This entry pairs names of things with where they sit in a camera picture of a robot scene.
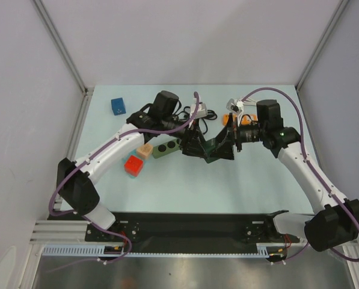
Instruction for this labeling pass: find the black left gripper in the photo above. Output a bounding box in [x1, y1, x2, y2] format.
[161, 115, 207, 158]

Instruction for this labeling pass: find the dark green cube socket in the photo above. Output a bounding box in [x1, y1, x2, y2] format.
[203, 138, 219, 164]

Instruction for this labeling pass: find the beige cube socket adapter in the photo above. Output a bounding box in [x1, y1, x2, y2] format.
[137, 143, 153, 160]

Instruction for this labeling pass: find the teal triangular power strip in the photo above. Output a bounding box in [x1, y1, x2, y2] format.
[121, 155, 144, 181]

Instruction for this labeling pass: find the red cube socket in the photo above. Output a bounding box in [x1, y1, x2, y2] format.
[124, 155, 144, 178]

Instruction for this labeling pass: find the blue cube socket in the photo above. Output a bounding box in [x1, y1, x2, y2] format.
[111, 98, 126, 116]

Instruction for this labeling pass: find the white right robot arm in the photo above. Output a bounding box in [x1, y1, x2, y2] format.
[211, 99, 359, 252]

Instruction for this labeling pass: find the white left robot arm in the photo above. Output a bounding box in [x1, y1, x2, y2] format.
[52, 90, 203, 241]

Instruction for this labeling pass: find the green power strip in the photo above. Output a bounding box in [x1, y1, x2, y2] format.
[152, 138, 180, 159]

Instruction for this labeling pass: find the orange power strip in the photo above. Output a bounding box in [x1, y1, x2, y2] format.
[222, 114, 258, 126]

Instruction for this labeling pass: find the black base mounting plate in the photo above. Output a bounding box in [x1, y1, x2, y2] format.
[48, 211, 315, 255]

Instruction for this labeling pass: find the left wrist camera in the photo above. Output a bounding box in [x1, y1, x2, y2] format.
[189, 103, 207, 119]

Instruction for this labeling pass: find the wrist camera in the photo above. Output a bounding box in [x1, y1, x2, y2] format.
[226, 99, 244, 123]
[189, 103, 207, 119]

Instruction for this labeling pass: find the black power strip cord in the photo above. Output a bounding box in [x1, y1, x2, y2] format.
[174, 105, 218, 135]

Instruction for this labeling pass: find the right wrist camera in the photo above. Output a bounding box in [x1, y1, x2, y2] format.
[226, 99, 244, 123]

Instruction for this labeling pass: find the aluminium frame rail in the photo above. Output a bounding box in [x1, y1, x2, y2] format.
[22, 87, 94, 229]

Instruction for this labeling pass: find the white slotted cable duct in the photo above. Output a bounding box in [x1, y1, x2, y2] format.
[42, 244, 284, 258]

